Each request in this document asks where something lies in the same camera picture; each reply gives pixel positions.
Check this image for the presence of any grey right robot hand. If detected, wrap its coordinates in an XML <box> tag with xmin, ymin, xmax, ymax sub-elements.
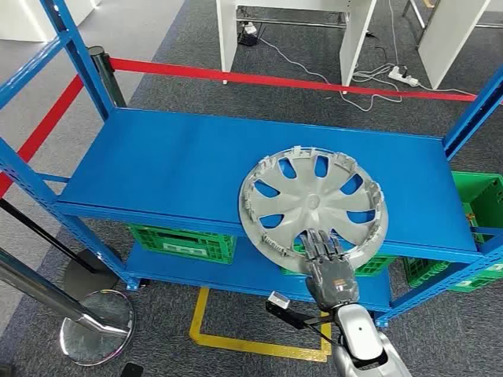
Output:
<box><xmin>304</xmin><ymin>229</ymin><xmax>360</xmax><ymax>312</ymax></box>

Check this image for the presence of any grey plastic wheel hubcap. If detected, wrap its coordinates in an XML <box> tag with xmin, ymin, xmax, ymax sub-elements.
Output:
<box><xmin>239</xmin><ymin>146</ymin><xmax>389</xmax><ymax>273</ymax></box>

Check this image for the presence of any thin white cable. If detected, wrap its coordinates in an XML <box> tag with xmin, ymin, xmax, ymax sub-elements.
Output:
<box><xmin>388</xmin><ymin>0</ymin><xmax>401</xmax><ymax>68</ymax></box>

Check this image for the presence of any black power adapter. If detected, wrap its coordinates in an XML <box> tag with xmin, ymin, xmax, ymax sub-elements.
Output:
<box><xmin>237</xmin><ymin>21</ymin><xmax>261</xmax><ymax>47</ymax></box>

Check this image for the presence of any chrome stanchion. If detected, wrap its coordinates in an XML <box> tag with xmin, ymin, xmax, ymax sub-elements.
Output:
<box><xmin>0</xmin><ymin>247</ymin><xmax>137</xmax><ymax>366</ymax></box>

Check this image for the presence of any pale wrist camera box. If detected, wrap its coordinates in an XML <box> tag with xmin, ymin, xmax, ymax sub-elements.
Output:
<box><xmin>267</xmin><ymin>292</ymin><xmax>291</xmax><ymax>310</ymax></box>

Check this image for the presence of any blue metal shelf rack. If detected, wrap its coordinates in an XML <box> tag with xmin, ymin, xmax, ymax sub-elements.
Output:
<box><xmin>0</xmin><ymin>0</ymin><xmax>503</xmax><ymax>329</ymax></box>

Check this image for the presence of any grey metal leg frame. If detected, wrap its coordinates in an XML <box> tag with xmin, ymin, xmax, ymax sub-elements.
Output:
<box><xmin>402</xmin><ymin>0</ymin><xmax>442</xmax><ymax>49</ymax></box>

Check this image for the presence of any white desk panel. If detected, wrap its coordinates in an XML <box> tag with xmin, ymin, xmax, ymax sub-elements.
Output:
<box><xmin>418</xmin><ymin>0</ymin><xmax>491</xmax><ymax>90</ymax></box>

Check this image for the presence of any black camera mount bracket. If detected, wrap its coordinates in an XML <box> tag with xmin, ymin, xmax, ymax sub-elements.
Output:
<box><xmin>265</xmin><ymin>300</ymin><xmax>335</xmax><ymax>334</ymax></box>

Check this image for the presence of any white desk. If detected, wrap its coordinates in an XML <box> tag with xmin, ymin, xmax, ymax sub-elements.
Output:
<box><xmin>216</xmin><ymin>0</ymin><xmax>378</xmax><ymax>96</ymax></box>

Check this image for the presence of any long white cable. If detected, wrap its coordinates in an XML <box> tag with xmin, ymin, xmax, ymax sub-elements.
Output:
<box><xmin>259</xmin><ymin>37</ymin><xmax>403</xmax><ymax>113</ymax></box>

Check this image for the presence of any white power strip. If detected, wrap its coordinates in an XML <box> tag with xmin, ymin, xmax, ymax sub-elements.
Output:
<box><xmin>388</xmin><ymin>64</ymin><xmax>420</xmax><ymax>88</ymax></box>

